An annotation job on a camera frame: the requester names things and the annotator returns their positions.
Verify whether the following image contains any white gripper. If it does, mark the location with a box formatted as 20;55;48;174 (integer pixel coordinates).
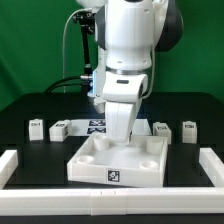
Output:
103;72;148;142

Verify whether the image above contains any white square table top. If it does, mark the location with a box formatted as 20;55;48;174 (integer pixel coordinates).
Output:
67;133;168;188

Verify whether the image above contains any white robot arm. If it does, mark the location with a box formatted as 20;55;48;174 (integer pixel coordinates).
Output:
76;0;183;142

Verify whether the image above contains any white marker sheet with tags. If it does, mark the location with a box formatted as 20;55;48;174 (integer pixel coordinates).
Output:
71;119;151;136

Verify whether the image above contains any white U-shaped obstacle fence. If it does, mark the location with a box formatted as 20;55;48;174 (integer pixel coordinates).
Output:
0;150;224;216

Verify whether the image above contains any black cable bundle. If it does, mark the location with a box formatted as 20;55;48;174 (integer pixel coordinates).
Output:
43;75;83;94

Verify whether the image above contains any grey cable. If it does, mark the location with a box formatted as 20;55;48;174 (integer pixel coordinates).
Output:
61;8;86;94

